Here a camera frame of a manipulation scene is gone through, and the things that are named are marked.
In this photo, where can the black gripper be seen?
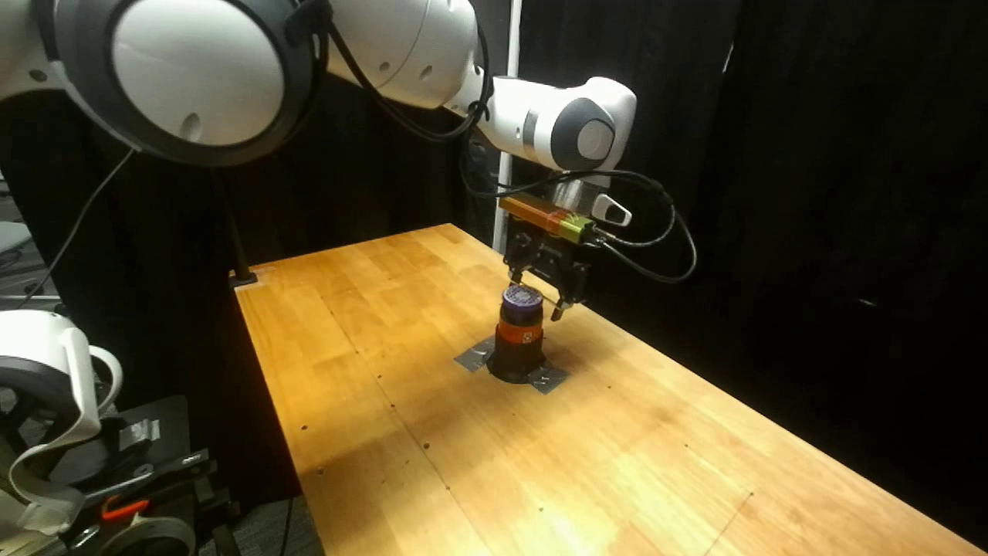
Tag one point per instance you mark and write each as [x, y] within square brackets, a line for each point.
[558, 255]

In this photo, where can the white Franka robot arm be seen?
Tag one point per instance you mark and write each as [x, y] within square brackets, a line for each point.
[196, 73]

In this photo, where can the orange elastic band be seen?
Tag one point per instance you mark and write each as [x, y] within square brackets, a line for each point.
[518, 330]

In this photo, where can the dark tripod stand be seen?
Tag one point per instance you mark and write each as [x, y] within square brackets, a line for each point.
[237, 249]

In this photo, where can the black curtain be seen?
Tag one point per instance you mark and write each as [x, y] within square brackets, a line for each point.
[823, 154]

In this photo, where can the black mounting plate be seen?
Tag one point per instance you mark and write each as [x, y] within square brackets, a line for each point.
[155, 474]

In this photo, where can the gold wrist camera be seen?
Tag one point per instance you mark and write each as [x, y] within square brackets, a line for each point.
[544, 217]

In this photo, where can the grey square base plate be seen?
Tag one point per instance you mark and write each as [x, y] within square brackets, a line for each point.
[546, 378]

